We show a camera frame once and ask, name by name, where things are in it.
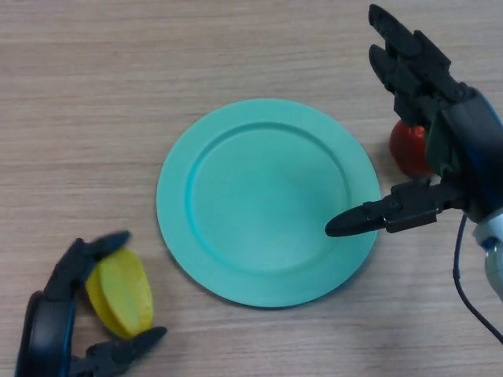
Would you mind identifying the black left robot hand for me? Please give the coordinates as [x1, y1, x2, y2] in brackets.
[14, 230, 169, 377]

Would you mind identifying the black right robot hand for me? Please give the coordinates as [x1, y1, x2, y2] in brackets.
[325, 3, 503, 238]

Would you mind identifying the yellow starfruit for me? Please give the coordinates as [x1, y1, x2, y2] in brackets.
[85, 247, 154, 340]

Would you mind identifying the green round plate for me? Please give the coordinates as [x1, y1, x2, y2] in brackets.
[156, 97, 382, 311]

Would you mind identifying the red apple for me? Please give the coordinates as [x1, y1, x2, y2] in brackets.
[388, 120, 436, 177]

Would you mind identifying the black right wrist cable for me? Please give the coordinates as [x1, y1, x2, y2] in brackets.
[451, 216, 503, 339]

